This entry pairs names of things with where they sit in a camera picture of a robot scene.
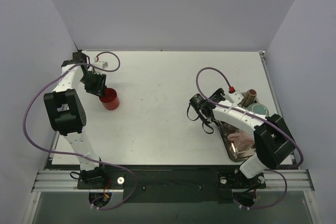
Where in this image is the red mug black handle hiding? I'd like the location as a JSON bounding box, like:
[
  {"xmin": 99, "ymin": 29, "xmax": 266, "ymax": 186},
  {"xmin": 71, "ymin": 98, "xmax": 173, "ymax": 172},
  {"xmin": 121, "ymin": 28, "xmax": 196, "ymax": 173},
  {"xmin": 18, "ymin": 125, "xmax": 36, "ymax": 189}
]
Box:
[{"xmin": 99, "ymin": 88, "xmax": 120, "ymax": 111}]

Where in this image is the teal green mug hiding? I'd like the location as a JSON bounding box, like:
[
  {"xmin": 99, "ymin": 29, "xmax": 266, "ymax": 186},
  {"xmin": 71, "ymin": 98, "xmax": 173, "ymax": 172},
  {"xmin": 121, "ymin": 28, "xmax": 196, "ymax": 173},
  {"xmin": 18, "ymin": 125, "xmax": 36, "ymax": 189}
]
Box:
[{"xmin": 247, "ymin": 103, "xmax": 269, "ymax": 116}]

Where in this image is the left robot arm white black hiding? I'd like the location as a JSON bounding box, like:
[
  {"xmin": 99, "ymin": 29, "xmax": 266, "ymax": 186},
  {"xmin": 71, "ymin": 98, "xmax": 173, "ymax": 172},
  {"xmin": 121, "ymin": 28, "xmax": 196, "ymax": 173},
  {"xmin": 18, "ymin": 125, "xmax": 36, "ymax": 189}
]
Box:
[{"xmin": 44, "ymin": 52, "xmax": 108, "ymax": 188}]

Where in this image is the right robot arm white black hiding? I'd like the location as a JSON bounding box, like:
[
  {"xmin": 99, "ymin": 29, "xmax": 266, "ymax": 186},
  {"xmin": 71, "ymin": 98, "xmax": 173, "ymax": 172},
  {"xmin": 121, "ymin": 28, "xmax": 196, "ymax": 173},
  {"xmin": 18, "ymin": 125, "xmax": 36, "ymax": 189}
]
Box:
[{"xmin": 188, "ymin": 88, "xmax": 296, "ymax": 187}]

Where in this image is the brown ribbed mug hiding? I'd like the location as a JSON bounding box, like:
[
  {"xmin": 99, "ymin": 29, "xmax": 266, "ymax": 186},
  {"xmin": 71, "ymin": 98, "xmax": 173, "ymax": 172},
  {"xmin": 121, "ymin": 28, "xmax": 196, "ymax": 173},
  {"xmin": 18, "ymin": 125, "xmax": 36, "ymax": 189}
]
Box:
[{"xmin": 241, "ymin": 89, "xmax": 257, "ymax": 107}]

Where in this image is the pink mug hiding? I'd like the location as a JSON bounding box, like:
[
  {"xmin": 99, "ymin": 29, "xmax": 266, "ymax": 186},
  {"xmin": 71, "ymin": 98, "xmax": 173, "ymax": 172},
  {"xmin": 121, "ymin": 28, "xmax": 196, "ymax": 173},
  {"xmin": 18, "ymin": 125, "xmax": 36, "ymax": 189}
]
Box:
[{"xmin": 227, "ymin": 131, "xmax": 250, "ymax": 145}]

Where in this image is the metal tray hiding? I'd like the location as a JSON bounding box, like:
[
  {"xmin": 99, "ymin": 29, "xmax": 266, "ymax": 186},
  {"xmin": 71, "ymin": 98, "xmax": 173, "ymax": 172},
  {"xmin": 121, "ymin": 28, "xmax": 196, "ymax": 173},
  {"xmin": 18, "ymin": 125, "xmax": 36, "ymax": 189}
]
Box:
[{"xmin": 218, "ymin": 89, "xmax": 269, "ymax": 162}]

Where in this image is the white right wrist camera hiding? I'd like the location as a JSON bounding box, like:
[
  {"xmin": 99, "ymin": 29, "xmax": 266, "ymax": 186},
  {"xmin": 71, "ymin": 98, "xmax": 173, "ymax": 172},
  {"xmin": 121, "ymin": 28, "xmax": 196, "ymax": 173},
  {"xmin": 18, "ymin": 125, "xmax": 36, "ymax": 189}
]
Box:
[{"xmin": 227, "ymin": 86, "xmax": 244, "ymax": 104}]

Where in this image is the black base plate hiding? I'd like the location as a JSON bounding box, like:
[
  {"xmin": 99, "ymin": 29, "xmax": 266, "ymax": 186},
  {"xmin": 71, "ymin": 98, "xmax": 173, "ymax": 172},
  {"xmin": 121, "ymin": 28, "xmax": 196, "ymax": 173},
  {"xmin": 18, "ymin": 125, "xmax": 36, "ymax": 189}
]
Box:
[{"xmin": 70, "ymin": 165, "xmax": 266, "ymax": 207}]

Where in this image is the aluminium frame rail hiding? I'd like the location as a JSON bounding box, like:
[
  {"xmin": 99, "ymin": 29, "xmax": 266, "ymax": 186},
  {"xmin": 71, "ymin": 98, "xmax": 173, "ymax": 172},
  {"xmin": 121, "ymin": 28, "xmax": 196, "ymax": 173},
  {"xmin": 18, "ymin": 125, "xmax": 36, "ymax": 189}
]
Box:
[{"xmin": 32, "ymin": 168, "xmax": 314, "ymax": 193}]

